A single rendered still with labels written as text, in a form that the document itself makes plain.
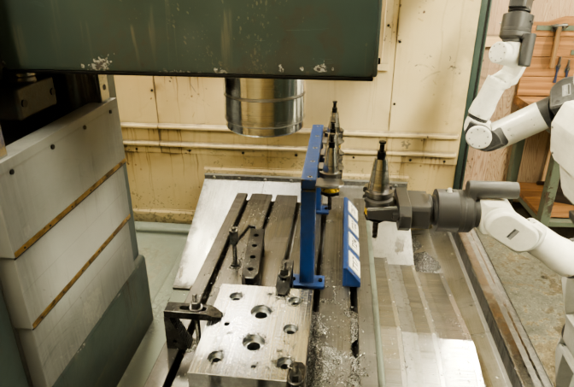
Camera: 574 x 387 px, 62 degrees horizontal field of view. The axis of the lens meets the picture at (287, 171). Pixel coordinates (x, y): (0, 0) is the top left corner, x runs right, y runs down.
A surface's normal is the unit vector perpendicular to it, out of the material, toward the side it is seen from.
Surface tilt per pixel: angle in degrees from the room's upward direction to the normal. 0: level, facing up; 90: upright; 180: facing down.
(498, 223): 93
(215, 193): 24
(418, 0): 90
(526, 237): 93
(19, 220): 90
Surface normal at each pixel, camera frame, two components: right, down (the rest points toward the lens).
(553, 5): -0.07, 0.39
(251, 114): -0.29, 0.37
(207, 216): -0.04, -0.68
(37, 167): 0.99, 0.04
